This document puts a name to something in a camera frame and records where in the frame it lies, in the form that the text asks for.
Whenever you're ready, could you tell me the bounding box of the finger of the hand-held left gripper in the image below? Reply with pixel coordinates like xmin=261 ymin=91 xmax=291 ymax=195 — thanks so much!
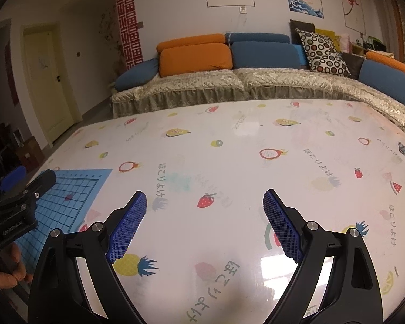
xmin=0 ymin=170 xmax=25 ymax=194
xmin=20 ymin=170 xmax=57 ymax=206

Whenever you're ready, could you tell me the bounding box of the dark brown pillow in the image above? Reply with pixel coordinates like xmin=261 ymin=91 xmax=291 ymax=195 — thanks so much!
xmin=289 ymin=19 xmax=316 ymax=36

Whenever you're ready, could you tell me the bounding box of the orange patterned curtain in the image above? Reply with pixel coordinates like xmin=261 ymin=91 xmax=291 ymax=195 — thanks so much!
xmin=390 ymin=0 xmax=405 ymax=65

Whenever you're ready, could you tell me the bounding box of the blue sofa bolster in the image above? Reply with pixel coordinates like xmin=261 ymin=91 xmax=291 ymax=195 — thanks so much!
xmin=115 ymin=58 xmax=160 ymax=92

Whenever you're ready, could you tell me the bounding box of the yellow pillow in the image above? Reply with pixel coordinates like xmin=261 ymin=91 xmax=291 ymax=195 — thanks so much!
xmin=315 ymin=29 xmax=341 ymax=53

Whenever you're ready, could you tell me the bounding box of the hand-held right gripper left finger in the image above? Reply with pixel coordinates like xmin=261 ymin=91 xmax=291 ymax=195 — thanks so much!
xmin=29 ymin=191 xmax=147 ymax=324

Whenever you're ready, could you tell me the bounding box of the red patterned wall decal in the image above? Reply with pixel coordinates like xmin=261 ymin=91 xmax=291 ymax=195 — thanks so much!
xmin=115 ymin=0 xmax=144 ymax=70

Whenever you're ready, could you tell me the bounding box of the wooden shelf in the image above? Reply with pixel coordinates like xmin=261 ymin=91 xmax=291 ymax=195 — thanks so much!
xmin=353 ymin=37 xmax=392 ymax=58

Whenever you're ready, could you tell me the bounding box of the red brushstroke wall poster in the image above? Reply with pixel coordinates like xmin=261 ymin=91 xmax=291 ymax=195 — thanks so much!
xmin=336 ymin=0 xmax=366 ymax=35

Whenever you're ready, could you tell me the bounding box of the light blue pillow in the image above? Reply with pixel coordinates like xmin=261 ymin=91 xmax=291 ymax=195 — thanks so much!
xmin=295 ymin=45 xmax=311 ymax=66

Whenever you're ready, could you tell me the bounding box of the blue grid mat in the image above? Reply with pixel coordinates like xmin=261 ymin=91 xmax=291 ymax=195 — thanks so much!
xmin=13 ymin=168 xmax=113 ymax=274

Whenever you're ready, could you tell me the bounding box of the person's left hand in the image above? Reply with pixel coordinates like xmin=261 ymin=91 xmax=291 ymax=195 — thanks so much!
xmin=0 ymin=243 xmax=33 ymax=290

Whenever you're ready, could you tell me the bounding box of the cardboard box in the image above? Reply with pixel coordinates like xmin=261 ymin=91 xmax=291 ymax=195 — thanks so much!
xmin=15 ymin=136 xmax=45 ymax=173

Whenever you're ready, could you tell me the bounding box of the circle print pillow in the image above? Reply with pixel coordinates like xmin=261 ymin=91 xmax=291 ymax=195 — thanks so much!
xmin=295 ymin=29 xmax=352 ymax=76

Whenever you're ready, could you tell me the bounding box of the pale yellow door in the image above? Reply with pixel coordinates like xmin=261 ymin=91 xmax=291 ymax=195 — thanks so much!
xmin=23 ymin=23 xmax=75 ymax=144

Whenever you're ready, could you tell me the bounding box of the wide blue sofa cushion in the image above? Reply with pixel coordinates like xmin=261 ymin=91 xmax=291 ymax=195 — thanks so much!
xmin=358 ymin=59 xmax=405 ymax=110

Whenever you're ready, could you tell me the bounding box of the sofa with beige quilted cover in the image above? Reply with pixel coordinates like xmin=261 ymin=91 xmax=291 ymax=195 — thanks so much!
xmin=110 ymin=33 xmax=405 ymax=142

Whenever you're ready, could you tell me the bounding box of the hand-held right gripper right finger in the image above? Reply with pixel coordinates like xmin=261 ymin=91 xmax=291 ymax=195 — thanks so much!
xmin=263 ymin=190 xmax=382 ymax=324

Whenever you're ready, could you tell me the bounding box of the textured orange sofa cushion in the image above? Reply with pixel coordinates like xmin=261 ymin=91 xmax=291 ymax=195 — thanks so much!
xmin=364 ymin=50 xmax=405 ymax=83

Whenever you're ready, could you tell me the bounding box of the brown leather pillow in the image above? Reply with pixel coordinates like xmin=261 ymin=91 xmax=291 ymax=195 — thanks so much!
xmin=341 ymin=52 xmax=365 ymax=78

